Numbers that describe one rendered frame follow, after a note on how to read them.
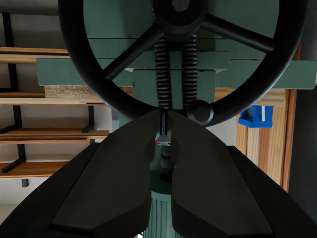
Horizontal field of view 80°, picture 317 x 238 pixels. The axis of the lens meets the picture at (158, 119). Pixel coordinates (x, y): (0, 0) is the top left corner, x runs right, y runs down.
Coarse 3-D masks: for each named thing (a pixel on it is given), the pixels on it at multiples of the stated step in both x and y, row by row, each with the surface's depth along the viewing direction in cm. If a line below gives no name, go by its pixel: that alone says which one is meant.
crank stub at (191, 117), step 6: (192, 102) 19; (198, 102) 18; (204, 102) 18; (192, 108) 18; (198, 108) 18; (204, 108) 18; (210, 108) 18; (192, 114) 18; (198, 114) 18; (204, 114) 18; (210, 114) 18; (198, 120) 18; (204, 120) 18; (210, 120) 18
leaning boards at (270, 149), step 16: (288, 96) 161; (288, 112) 162; (240, 128) 236; (256, 128) 204; (272, 128) 178; (288, 128) 163; (240, 144) 238; (256, 144) 206; (272, 144) 179; (288, 144) 164; (256, 160) 208; (272, 160) 180; (288, 160) 165; (272, 176) 182; (288, 176) 167
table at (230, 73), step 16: (48, 64) 42; (64, 64) 42; (144, 64) 32; (176, 64) 31; (208, 64) 31; (224, 64) 31; (240, 64) 40; (256, 64) 40; (304, 64) 39; (48, 80) 42; (64, 80) 42; (80, 80) 42; (112, 80) 42; (128, 80) 42; (224, 80) 41; (240, 80) 41; (288, 80) 40; (304, 80) 40
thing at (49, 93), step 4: (48, 88) 58; (228, 88) 56; (232, 88) 56; (236, 88) 56; (48, 92) 59; (52, 92) 58; (228, 92) 56; (48, 96) 59; (52, 96) 59; (56, 96) 59; (92, 96) 58; (96, 96) 58
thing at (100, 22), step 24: (96, 0) 39; (120, 0) 39; (144, 0) 39; (216, 0) 38; (240, 0) 38; (264, 0) 38; (96, 24) 40; (120, 24) 40; (144, 24) 39; (240, 24) 39; (264, 24) 38
